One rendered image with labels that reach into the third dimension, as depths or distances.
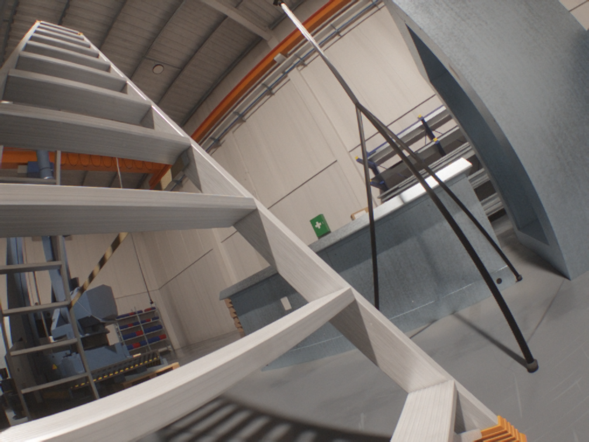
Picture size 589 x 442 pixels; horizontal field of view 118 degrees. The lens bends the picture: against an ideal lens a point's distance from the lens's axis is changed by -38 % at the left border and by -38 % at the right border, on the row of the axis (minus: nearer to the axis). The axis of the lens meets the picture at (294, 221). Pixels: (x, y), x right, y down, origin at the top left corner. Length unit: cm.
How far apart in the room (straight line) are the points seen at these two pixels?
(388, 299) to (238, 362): 133
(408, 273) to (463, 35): 113
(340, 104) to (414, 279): 603
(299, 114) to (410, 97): 291
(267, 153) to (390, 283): 688
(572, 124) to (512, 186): 103
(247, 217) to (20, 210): 38
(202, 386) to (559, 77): 133
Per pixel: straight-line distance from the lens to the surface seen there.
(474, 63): 125
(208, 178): 60
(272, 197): 780
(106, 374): 227
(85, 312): 236
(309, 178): 711
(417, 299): 150
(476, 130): 220
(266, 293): 186
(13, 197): 32
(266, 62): 842
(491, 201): 505
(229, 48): 971
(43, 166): 287
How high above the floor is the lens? 45
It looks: 13 degrees up
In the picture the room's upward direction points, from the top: 24 degrees counter-clockwise
